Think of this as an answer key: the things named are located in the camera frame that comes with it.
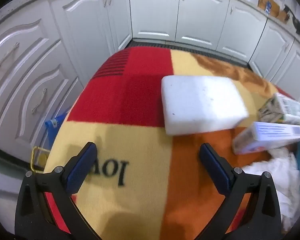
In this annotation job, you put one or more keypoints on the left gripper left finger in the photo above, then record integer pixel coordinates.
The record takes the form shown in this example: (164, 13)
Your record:
(33, 216)

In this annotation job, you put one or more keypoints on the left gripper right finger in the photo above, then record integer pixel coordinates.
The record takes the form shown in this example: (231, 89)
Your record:
(261, 219)

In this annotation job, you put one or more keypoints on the white plastic bag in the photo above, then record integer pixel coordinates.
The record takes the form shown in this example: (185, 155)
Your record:
(284, 171)

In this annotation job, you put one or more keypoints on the white purple toothpaste box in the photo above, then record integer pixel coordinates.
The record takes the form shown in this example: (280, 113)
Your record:
(263, 136)

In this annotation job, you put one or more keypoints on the white milk carton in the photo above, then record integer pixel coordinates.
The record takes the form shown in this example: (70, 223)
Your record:
(280, 109)

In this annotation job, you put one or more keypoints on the white foam sponge block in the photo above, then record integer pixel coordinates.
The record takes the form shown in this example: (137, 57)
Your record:
(200, 104)

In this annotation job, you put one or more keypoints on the white kitchen cabinets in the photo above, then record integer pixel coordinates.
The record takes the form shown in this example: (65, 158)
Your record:
(49, 49)

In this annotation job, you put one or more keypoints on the blue plastic bottle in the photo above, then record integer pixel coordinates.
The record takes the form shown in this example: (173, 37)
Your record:
(53, 125)

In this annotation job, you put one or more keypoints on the colourful fleece blanket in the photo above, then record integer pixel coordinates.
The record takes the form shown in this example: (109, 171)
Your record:
(146, 184)

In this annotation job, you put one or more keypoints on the wooden knife block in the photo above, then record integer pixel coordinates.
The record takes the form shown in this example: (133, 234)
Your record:
(270, 7)

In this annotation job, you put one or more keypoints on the yellow wire frame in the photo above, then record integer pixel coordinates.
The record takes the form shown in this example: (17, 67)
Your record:
(38, 159)

